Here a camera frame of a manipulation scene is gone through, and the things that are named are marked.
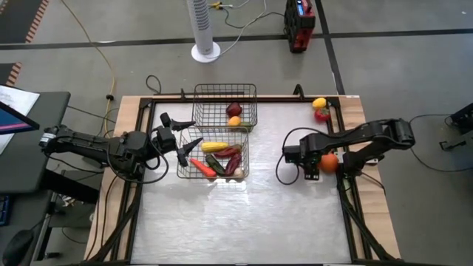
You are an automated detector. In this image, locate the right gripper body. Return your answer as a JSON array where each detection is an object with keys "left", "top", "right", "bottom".
[{"left": 299, "top": 134, "right": 326, "bottom": 166}]

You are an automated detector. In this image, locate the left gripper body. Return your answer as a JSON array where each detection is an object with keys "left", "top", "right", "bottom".
[{"left": 151, "top": 125, "right": 179, "bottom": 154}]

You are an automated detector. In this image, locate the orange fruit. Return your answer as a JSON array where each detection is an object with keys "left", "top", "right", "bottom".
[{"left": 318, "top": 153, "right": 340, "bottom": 174}]

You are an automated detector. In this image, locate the orange carrot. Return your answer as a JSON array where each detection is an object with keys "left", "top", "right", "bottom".
[{"left": 188, "top": 157, "right": 218, "bottom": 178}]

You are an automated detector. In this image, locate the yellow corn cob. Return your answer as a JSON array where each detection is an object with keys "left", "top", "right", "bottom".
[{"left": 200, "top": 141, "right": 230, "bottom": 154}]

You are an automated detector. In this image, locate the dark green cucumber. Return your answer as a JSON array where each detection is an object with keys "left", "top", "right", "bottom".
[{"left": 205, "top": 154, "right": 226, "bottom": 177}]

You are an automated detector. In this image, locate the red bell pepper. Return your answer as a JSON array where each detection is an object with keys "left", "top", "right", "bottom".
[{"left": 313, "top": 107, "right": 332, "bottom": 123}]

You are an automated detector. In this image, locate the red chili pepper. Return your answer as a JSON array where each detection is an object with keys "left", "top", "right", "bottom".
[{"left": 213, "top": 144, "right": 243, "bottom": 160}]

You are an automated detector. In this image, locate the dark purple round produce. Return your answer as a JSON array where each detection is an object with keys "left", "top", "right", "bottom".
[{"left": 225, "top": 101, "right": 243, "bottom": 118}]

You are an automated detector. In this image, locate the white tower fan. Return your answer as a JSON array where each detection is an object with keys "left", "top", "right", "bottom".
[{"left": 186, "top": 0, "right": 222, "bottom": 64}]

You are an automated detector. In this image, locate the red black power station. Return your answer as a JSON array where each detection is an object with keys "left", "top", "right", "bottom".
[{"left": 283, "top": 0, "right": 317, "bottom": 54}]

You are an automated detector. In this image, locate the black side desk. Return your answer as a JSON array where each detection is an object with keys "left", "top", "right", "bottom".
[{"left": 0, "top": 91, "right": 103, "bottom": 230}]

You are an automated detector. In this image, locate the black floor device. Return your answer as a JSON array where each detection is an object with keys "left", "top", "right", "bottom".
[{"left": 438, "top": 102, "right": 473, "bottom": 151}]

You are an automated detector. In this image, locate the laptop with lit screen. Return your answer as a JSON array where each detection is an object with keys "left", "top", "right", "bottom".
[{"left": 0, "top": 100, "right": 41, "bottom": 136}]

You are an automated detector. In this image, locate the white paper sheet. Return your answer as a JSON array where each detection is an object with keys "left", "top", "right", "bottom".
[{"left": 0, "top": 84, "right": 41, "bottom": 154}]

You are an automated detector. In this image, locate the black floor mat striped edge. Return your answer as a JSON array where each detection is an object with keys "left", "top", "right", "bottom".
[
  {"left": 0, "top": 0, "right": 50, "bottom": 44},
  {"left": 0, "top": 61, "right": 23, "bottom": 88}
]

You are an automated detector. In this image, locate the black keyboard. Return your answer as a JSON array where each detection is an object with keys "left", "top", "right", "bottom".
[{"left": 0, "top": 194, "right": 12, "bottom": 227}]

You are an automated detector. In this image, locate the black computer mouse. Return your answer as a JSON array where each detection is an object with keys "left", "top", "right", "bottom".
[{"left": 1, "top": 228, "right": 35, "bottom": 266}]

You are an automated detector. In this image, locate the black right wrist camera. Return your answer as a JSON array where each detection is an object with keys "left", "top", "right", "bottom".
[{"left": 283, "top": 145, "right": 301, "bottom": 164}]

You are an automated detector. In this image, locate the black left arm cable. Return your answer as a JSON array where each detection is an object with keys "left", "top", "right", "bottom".
[{"left": 106, "top": 142, "right": 171, "bottom": 185}]

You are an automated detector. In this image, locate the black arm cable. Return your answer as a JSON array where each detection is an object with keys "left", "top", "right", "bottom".
[
  {"left": 106, "top": 142, "right": 171, "bottom": 185},
  {"left": 275, "top": 127, "right": 333, "bottom": 186}
]

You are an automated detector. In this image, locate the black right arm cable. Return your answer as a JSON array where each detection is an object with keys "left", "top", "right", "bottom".
[{"left": 275, "top": 127, "right": 333, "bottom": 186}]

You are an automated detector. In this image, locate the black metal table frame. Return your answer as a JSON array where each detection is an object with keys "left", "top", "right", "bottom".
[{"left": 86, "top": 83, "right": 402, "bottom": 266}]

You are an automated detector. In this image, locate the black looped cable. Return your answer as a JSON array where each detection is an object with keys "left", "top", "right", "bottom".
[{"left": 145, "top": 74, "right": 163, "bottom": 95}]

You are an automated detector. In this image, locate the metal wire basket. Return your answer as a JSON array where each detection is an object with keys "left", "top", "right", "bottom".
[
  {"left": 191, "top": 83, "right": 259, "bottom": 133},
  {"left": 176, "top": 126, "right": 251, "bottom": 181}
]

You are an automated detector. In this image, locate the yellow cable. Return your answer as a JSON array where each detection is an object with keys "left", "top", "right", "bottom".
[{"left": 58, "top": 0, "right": 116, "bottom": 137}]

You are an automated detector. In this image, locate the black floor cable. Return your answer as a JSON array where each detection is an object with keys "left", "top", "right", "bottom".
[{"left": 408, "top": 113, "right": 473, "bottom": 173}]

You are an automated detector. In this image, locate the white power cable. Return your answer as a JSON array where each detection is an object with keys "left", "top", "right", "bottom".
[{"left": 205, "top": 0, "right": 287, "bottom": 60}]

